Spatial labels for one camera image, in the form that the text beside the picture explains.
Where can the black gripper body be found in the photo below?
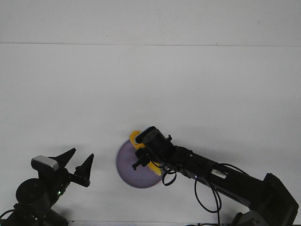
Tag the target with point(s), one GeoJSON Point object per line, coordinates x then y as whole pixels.
{"type": "Point", "coordinates": [58, 181]}
{"type": "Point", "coordinates": [160, 147]}

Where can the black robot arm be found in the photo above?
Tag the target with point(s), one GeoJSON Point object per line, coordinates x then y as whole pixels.
{"type": "Point", "coordinates": [36, 196]}
{"type": "Point", "coordinates": [268, 200]}

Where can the yellow toy corn cob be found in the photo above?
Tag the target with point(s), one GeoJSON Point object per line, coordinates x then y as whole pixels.
{"type": "Point", "coordinates": [137, 146]}

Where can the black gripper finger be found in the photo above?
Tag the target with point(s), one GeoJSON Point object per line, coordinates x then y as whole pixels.
{"type": "Point", "coordinates": [142, 153]}
{"type": "Point", "coordinates": [85, 168]}
{"type": "Point", "coordinates": [142, 161]}
{"type": "Point", "coordinates": [60, 161]}

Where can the purple round plate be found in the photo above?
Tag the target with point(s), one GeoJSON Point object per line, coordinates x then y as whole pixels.
{"type": "Point", "coordinates": [142, 177]}

